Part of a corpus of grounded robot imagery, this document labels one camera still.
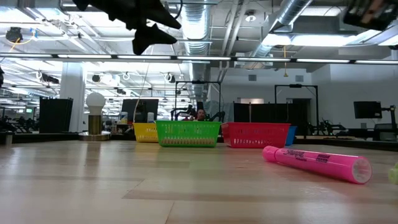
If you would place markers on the black rig frame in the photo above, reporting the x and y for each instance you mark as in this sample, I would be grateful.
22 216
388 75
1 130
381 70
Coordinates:
199 82
295 85

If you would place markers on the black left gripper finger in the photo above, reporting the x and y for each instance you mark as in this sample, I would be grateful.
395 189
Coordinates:
149 37
163 15

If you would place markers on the white column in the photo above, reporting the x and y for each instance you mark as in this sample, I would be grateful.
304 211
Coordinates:
72 99

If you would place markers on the pink highlighter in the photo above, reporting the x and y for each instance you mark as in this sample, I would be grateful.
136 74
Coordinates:
317 163

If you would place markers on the red plastic basket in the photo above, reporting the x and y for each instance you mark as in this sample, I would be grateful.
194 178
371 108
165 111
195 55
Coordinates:
255 132

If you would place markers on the wipes canister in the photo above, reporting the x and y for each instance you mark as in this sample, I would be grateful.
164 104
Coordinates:
123 117

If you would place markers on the white bottle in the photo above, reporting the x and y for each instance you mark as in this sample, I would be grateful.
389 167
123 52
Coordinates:
150 117

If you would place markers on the black wall monitor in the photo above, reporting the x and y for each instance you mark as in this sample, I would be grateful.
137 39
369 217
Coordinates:
367 109

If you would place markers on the black desk monitor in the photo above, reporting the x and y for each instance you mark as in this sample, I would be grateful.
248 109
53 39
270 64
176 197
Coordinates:
140 109

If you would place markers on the green plastic basket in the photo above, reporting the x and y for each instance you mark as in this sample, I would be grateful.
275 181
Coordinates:
188 130

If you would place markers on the black partition panel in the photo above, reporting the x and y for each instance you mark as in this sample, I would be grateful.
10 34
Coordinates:
56 115

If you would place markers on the yellow plastic basket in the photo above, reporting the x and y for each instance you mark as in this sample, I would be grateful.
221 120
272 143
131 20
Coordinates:
146 133

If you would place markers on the long ceiling light strip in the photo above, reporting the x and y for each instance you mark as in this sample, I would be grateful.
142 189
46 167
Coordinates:
143 57

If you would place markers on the blue plastic basket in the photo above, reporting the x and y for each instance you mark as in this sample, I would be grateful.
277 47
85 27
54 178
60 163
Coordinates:
291 135

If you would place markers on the white bulb lamp brass base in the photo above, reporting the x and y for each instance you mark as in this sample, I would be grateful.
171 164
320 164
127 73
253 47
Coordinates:
95 124

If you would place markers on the person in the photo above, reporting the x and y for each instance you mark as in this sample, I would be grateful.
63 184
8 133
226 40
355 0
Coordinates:
201 115

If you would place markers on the black background robot arm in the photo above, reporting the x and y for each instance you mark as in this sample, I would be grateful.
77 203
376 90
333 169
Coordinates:
326 127
219 116
183 112

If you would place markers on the black ceiling device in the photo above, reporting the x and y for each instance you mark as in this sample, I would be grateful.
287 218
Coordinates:
14 34

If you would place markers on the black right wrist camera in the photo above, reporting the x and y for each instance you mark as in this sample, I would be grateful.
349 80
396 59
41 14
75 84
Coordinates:
370 14

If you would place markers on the black partition screen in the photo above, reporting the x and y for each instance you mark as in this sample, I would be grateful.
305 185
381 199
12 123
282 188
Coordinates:
264 112

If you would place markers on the silver ventilation duct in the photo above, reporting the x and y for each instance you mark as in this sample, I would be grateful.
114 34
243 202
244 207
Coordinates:
196 25
289 12

